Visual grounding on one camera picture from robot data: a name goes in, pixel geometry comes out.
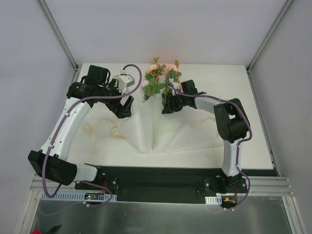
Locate left aluminium frame post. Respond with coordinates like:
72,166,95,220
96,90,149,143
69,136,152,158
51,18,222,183
36,0,78,71

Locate red object at bottom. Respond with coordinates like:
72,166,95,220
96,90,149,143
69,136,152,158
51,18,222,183
31,229,42,234

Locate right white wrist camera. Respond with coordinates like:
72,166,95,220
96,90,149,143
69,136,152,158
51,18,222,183
169,78,181,96

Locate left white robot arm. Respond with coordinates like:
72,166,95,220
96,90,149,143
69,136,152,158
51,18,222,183
28,65,135,190

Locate pink flowers with green leaves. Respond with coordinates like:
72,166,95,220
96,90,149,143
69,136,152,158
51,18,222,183
141,57,183,106

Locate white wrapping paper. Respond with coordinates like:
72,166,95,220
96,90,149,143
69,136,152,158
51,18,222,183
119,96,223,154

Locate left white cable duct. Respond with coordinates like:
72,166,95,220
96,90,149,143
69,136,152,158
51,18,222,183
41,192,117,202

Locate aluminium frame post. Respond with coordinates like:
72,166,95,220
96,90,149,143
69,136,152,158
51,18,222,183
246,0,295,74
36,0,78,71

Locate cream ribbon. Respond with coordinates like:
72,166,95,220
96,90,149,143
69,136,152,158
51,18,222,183
82,117,223,155

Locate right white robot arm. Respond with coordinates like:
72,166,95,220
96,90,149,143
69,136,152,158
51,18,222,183
162,78,253,192

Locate white cable duct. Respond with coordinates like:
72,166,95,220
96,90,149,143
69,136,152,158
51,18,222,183
41,192,117,202
205,195,222,205

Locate black object at bottom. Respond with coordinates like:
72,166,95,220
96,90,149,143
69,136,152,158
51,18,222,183
46,225,62,234

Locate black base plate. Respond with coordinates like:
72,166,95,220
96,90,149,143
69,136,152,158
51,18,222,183
75,166,247,204

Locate right white cable duct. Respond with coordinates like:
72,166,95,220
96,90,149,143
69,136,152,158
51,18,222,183
205,195,222,205

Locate right aluminium frame post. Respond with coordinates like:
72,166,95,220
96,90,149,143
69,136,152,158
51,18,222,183
246,0,295,74

